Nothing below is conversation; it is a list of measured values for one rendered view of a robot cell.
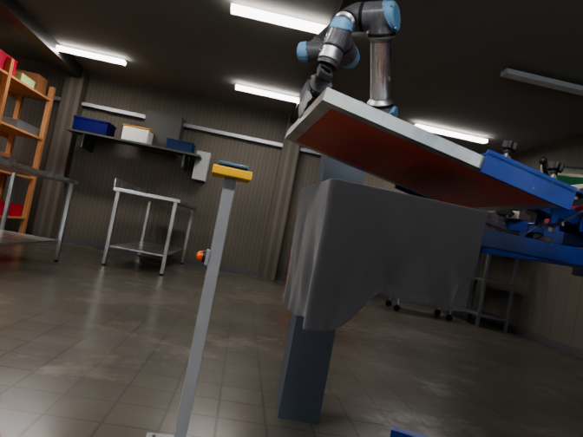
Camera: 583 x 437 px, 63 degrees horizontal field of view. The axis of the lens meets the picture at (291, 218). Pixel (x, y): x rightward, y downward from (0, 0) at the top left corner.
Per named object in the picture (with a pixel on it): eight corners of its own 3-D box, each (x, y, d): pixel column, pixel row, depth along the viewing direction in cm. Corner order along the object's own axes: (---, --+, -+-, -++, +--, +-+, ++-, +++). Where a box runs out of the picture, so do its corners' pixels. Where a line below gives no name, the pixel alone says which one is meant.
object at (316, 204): (303, 331, 128) (331, 177, 130) (277, 303, 172) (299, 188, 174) (313, 333, 129) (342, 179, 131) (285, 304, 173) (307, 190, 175)
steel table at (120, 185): (186, 264, 804) (198, 201, 809) (165, 277, 592) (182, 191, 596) (136, 255, 796) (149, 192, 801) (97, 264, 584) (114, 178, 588)
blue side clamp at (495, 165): (481, 172, 130) (488, 148, 130) (471, 173, 135) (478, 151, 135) (570, 211, 135) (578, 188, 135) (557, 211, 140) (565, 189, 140)
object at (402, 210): (311, 330, 129) (339, 179, 130) (308, 327, 132) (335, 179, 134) (462, 354, 137) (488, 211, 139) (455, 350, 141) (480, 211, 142)
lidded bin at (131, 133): (152, 147, 804) (155, 133, 805) (147, 144, 766) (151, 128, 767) (125, 142, 799) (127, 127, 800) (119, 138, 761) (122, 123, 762)
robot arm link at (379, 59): (367, 127, 222) (367, -1, 196) (399, 129, 215) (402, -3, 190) (358, 134, 212) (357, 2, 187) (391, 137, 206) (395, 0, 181)
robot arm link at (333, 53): (345, 51, 153) (323, 41, 151) (341, 64, 152) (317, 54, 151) (339, 59, 160) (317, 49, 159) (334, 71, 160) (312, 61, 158)
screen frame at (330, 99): (322, 100, 123) (327, 86, 123) (284, 139, 180) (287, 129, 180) (570, 207, 136) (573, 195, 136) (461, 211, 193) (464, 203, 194)
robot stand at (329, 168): (274, 402, 219) (322, 151, 224) (312, 408, 221) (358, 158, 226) (277, 418, 201) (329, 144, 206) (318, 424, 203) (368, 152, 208)
